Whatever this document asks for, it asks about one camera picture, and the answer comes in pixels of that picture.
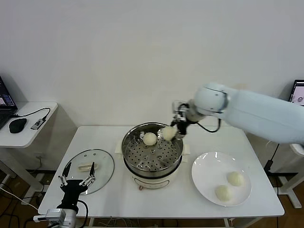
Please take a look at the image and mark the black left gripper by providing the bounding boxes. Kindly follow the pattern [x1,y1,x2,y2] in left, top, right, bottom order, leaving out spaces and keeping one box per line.
[58,162,97,210]

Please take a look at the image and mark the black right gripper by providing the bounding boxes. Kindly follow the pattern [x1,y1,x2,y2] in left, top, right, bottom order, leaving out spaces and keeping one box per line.
[170,111,191,142]

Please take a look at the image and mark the white steamed baozi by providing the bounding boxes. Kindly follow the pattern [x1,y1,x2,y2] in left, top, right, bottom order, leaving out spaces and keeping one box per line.
[227,171,245,187]
[162,126,178,141]
[142,133,158,146]
[215,184,234,202]

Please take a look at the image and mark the round glass pot lid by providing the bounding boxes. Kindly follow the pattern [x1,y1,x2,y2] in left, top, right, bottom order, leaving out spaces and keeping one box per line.
[61,149,115,196]

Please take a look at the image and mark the stainless steel steamer basket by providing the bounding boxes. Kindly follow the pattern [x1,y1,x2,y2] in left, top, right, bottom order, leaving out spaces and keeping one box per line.
[122,122,184,172]

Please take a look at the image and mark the steel steamer pot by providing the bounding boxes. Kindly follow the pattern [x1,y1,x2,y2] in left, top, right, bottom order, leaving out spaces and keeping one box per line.
[115,140,191,191]

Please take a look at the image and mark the white round plate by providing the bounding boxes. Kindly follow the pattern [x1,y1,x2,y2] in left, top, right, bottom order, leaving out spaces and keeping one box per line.
[191,152,252,207]

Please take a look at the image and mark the white side table with mouse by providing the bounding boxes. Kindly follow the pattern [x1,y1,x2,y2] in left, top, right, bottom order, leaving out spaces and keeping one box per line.
[0,102,78,191]

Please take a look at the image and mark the grey usb hub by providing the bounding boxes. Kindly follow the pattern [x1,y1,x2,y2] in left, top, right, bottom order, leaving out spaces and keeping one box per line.
[30,117,47,131]

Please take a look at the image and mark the black computer mouse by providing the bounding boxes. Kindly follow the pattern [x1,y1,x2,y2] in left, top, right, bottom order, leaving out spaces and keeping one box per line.
[9,118,28,134]

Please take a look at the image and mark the black laptop with mouse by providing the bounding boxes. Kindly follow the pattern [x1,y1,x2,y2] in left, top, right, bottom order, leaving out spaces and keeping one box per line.
[0,76,19,130]

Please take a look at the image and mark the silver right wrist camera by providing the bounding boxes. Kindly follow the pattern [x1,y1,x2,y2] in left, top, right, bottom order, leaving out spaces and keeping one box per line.
[171,101,189,117]

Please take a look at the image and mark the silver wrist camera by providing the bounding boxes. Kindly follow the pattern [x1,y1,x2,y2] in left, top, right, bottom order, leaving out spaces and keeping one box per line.
[33,208,66,224]
[171,101,189,117]

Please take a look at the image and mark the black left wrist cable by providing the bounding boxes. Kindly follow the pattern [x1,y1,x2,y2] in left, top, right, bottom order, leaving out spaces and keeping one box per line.
[77,199,89,228]

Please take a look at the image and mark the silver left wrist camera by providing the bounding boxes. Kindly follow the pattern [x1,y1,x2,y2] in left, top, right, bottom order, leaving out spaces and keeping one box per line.
[33,208,66,224]

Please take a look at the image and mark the thin white wires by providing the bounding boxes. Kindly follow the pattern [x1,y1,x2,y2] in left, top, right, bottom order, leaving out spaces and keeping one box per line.
[97,217,133,228]

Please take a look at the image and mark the white floor cable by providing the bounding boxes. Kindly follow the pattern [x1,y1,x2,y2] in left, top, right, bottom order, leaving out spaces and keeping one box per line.
[0,186,40,211]

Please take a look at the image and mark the black usb hub cable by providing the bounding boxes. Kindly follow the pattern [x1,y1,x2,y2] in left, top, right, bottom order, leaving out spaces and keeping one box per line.
[10,107,51,120]

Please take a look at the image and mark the black cable with adapter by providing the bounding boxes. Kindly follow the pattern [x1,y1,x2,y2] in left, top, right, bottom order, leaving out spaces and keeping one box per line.
[265,143,280,177]

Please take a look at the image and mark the grey laptop with white cable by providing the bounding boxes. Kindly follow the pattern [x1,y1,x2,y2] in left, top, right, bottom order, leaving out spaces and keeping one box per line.
[288,79,304,106]

